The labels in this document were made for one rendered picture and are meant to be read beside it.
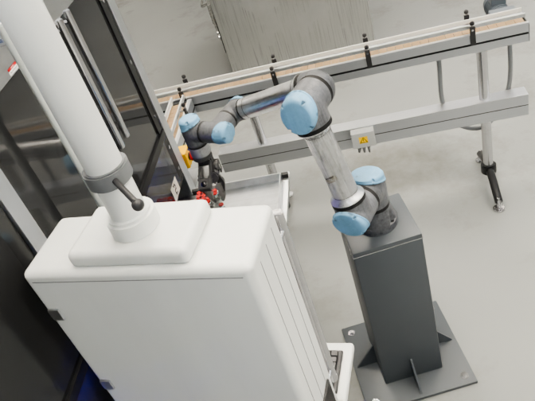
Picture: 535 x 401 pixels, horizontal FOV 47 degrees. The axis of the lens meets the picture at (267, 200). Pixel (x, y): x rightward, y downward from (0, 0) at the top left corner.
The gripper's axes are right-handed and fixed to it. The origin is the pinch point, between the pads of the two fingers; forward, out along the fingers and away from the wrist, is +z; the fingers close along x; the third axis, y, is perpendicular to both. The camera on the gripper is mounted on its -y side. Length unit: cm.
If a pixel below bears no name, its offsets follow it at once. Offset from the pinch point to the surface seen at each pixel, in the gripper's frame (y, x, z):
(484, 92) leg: 96, -114, 35
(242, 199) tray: 7.1, -6.6, 7.0
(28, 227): -78, 15, -60
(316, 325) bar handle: -79, -41, -17
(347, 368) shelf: -70, -43, 15
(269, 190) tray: 9.7, -17.3, 7.0
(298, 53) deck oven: 248, -10, 64
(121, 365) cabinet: -95, 1, -30
